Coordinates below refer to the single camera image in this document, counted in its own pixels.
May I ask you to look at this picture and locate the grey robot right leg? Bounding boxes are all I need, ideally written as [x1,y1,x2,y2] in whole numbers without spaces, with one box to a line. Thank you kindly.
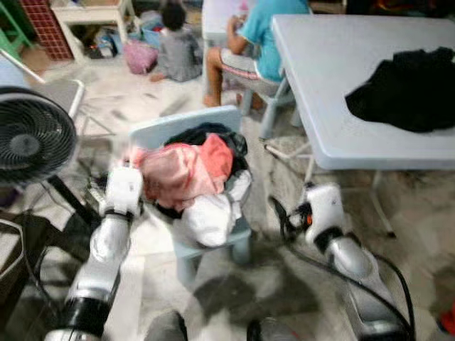
[246,317,303,341]

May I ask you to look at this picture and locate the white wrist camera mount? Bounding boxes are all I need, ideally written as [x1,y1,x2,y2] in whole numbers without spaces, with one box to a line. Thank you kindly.
[105,166,145,216]
[304,183,348,246]

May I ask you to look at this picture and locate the red lattice rack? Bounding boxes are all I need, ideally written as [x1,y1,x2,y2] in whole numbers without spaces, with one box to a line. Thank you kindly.
[19,0,75,63]

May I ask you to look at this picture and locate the black standing fan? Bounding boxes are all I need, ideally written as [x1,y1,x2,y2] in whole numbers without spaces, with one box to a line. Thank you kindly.
[0,85,102,229]

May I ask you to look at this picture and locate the grey robot left leg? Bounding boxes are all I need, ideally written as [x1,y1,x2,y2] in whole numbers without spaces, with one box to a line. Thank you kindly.
[144,310,190,341]

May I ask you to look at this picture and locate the green plastic frame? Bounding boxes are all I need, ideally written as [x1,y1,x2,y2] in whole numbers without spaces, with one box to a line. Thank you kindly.
[0,0,34,63]

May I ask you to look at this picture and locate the grey robot leg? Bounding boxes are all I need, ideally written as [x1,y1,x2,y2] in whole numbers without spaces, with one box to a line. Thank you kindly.
[246,317,303,341]
[144,310,190,341]

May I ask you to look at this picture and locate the small red object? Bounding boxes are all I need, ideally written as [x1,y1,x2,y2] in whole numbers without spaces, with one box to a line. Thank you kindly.
[439,308,455,336]

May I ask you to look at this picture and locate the white garment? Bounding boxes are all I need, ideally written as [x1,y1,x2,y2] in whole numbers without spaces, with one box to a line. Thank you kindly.
[171,169,255,248]

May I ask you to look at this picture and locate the white toy shelf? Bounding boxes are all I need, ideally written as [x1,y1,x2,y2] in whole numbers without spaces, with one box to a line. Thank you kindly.
[52,0,137,61]

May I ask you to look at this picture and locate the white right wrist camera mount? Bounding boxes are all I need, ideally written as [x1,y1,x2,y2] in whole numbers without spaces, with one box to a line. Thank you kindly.
[304,183,348,246]

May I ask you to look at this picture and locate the purple pink bag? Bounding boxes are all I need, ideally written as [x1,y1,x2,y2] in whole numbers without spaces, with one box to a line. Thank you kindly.
[122,39,159,75]

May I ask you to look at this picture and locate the brown cardboard box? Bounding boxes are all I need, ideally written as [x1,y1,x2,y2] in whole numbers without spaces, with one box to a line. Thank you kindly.
[16,46,52,74]

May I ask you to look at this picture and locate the child in grey dress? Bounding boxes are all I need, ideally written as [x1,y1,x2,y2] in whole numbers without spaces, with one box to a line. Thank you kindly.
[148,0,205,83]

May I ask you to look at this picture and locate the child in teal shirt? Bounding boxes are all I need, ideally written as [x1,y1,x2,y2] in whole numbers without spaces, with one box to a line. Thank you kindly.
[203,0,311,109]

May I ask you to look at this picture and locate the black and grey garment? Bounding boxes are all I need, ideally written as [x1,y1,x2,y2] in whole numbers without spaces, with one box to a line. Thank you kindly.
[165,122,250,175]

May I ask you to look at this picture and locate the white rimmed grey table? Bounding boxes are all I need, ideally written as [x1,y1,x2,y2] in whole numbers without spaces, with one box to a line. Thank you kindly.
[0,53,87,137]

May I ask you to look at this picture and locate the light grey folding table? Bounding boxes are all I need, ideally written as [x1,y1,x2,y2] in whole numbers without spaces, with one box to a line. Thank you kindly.
[262,14,455,239]

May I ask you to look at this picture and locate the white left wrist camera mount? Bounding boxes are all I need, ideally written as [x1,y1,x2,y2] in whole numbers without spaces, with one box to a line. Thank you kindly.
[105,166,145,216]

